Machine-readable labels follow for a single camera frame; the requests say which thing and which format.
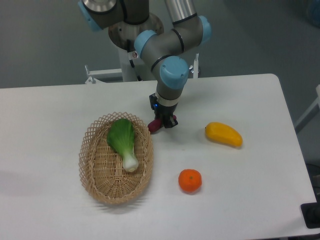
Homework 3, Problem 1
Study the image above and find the white frame at right edge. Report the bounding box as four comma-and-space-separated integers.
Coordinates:
294, 85, 320, 134

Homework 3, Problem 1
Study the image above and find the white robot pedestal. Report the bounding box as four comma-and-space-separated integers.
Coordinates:
108, 13, 164, 82

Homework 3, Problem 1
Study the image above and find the black device at table edge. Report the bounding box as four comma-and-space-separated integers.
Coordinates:
300, 202, 320, 229

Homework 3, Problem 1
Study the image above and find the orange mandarin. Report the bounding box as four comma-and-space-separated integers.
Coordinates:
178, 169, 202, 193

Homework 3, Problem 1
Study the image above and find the purple sweet potato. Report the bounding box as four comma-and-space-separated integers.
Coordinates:
147, 119, 165, 134

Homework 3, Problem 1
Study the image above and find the woven wicker basket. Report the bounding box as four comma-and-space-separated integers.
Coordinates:
79, 112, 153, 205

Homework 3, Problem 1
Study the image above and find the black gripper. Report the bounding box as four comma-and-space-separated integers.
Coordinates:
149, 92, 178, 129

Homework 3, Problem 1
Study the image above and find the green bok choy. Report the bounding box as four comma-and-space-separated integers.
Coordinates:
107, 118, 139, 173

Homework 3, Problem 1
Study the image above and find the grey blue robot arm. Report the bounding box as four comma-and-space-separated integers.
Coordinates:
78, 0, 212, 133

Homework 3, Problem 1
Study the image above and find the yellow mango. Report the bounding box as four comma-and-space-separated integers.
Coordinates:
205, 122, 243, 148

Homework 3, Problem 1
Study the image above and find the black cable on pedestal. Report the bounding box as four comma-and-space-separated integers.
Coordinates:
126, 39, 143, 82

